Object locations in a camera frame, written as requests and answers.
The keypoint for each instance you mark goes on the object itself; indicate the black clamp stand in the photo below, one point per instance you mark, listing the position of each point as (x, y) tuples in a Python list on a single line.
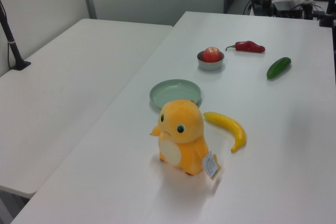
[(326, 20)]

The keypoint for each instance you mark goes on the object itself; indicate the grey equipment box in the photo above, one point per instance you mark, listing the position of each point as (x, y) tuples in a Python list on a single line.
[(260, 5)]

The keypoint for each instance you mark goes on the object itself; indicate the green toy cucumber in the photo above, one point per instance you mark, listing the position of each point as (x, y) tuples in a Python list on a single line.
[(278, 68)]

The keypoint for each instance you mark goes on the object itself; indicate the red toy chili pepper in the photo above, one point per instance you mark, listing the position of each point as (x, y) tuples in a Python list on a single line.
[(246, 47)]

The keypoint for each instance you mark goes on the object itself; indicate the red toy apple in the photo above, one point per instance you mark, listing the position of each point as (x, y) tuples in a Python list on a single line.
[(211, 54)]

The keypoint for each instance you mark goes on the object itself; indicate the light green plate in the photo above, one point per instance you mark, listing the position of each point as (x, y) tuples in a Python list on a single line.
[(173, 93)]

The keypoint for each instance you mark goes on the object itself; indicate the black electronics box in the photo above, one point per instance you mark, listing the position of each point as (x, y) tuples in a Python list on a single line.
[(286, 7)]

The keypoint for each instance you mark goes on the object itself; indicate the grey bowl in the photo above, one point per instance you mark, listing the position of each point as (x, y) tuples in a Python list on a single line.
[(210, 66)]

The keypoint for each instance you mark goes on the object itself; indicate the yellow toy banana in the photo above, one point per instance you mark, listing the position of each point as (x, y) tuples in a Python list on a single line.
[(231, 124)]

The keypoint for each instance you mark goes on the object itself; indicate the paper toy tag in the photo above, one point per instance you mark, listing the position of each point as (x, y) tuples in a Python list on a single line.
[(211, 167)]

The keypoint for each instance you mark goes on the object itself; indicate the black pole with clamp base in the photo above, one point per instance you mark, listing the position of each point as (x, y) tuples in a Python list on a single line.
[(13, 48)]

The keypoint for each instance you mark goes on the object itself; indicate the orange plush toy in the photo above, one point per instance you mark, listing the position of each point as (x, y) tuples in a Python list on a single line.
[(181, 119)]

